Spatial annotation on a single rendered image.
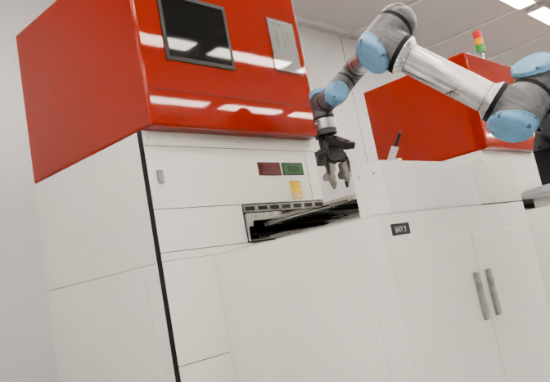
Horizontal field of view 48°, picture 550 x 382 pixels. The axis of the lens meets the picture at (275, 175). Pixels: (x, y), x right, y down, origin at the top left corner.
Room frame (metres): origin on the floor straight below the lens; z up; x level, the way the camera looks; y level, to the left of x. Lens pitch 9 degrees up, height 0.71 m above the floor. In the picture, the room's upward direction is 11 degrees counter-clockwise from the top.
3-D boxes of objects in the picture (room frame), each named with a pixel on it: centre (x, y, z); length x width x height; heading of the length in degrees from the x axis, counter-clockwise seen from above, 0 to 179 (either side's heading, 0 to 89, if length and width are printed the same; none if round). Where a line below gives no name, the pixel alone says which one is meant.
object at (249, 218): (2.24, -0.02, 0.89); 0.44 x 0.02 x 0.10; 139
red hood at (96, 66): (2.33, 0.34, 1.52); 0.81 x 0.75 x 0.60; 139
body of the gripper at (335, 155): (2.17, -0.21, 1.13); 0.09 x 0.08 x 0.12; 32
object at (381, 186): (1.83, -0.42, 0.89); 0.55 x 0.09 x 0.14; 139
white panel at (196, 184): (2.12, 0.11, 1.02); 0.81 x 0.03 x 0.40; 139
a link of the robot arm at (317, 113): (2.16, -0.21, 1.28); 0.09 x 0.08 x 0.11; 22
